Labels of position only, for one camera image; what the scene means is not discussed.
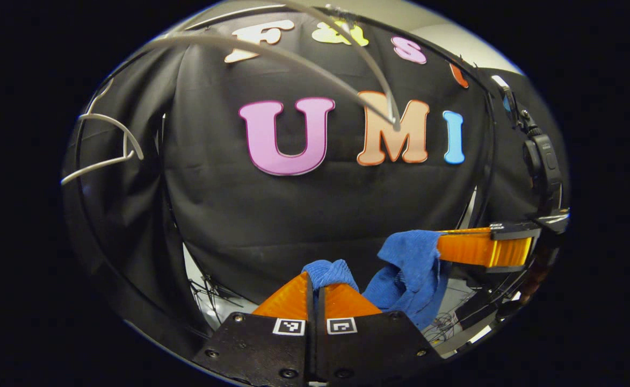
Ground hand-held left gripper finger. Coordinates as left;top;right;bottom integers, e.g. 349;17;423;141
192;271;315;386
315;284;444;386

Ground blue corduroy jacket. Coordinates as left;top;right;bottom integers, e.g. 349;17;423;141
301;230;452;329

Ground black clothes rack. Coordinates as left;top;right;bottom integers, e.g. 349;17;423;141
62;3;498;355

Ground white hanger with taped hook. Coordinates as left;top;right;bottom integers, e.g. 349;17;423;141
156;0;402;132

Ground white plastic hanger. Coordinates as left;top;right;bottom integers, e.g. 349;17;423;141
60;78;144;187

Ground black cables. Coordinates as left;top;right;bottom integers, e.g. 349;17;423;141
189;271;243;318
422;285;487;345

